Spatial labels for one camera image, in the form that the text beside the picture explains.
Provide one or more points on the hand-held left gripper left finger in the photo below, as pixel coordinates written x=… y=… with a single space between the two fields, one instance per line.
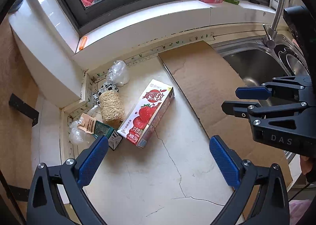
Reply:
x=93 y=160

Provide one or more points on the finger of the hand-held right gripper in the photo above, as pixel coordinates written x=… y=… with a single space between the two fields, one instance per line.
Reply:
x=237 y=108
x=251 y=92

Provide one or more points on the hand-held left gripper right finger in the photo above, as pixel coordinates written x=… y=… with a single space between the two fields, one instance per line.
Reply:
x=223 y=160

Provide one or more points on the small black white box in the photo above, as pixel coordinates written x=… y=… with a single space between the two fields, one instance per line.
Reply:
x=114 y=139

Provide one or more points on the clear plastic wrap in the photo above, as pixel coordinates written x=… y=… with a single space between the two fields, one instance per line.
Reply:
x=76 y=133

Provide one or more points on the small brown green carton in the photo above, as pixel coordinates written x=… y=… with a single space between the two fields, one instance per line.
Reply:
x=96 y=126

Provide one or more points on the tan loofah sponge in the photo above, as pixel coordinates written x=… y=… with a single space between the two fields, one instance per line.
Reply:
x=112 y=108

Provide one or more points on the red strawberry milk carton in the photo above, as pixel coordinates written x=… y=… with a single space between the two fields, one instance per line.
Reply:
x=145 y=113

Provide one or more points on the black white patterned wrapper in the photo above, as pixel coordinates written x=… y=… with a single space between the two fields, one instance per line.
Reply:
x=106 y=87

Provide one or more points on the clear plastic bag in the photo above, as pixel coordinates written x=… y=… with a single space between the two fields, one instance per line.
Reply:
x=118 y=71

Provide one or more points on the person's right hand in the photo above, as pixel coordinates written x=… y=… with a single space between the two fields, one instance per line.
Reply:
x=305 y=165

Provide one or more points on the stainless steel sink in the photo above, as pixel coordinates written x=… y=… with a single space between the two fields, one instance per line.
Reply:
x=251 y=66

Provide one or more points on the brown cardboard sheet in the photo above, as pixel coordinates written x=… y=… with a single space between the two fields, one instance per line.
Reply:
x=205 y=79

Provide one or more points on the steel kitchen faucet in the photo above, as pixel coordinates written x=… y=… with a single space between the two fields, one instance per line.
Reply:
x=277 y=17

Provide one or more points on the person's pink pants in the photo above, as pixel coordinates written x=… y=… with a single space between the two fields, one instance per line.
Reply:
x=297 y=215

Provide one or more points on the tan wall cabinet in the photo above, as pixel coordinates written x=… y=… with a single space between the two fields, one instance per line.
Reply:
x=17 y=71

